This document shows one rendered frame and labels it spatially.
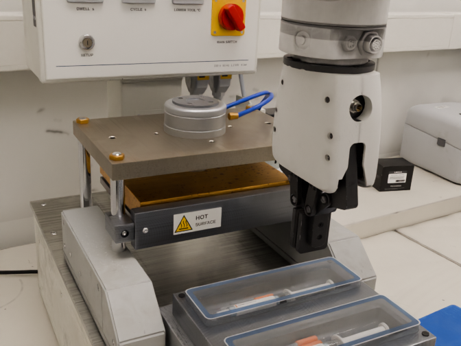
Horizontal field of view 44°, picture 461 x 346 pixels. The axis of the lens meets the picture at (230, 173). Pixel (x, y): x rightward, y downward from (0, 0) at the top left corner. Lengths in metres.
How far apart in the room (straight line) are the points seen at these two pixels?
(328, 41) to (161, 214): 0.29
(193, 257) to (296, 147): 0.35
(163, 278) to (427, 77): 1.25
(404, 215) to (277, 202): 0.72
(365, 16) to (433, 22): 1.27
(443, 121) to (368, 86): 1.16
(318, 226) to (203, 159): 0.19
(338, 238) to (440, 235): 0.70
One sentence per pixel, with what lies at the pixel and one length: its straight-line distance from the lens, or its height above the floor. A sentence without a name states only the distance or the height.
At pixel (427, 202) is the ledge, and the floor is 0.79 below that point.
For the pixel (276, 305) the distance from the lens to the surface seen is 0.57.
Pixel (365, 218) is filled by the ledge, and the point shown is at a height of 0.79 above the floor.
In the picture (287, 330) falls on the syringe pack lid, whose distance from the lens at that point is 0.53.
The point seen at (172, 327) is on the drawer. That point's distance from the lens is 0.59.
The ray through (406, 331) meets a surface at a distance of 0.57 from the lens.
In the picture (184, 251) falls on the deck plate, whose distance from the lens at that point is 0.80.
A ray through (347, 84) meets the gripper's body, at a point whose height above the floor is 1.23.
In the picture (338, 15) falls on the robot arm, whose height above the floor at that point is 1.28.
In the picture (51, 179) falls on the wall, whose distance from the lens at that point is 1.23.
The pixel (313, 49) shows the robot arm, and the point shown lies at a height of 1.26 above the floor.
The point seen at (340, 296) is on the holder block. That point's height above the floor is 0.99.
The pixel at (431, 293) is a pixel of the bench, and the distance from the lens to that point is 1.15.
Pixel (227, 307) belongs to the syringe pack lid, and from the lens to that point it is 0.56.
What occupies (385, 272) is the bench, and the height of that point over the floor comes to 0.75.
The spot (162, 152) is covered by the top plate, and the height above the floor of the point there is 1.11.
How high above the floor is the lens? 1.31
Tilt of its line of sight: 20 degrees down
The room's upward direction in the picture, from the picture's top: 3 degrees clockwise
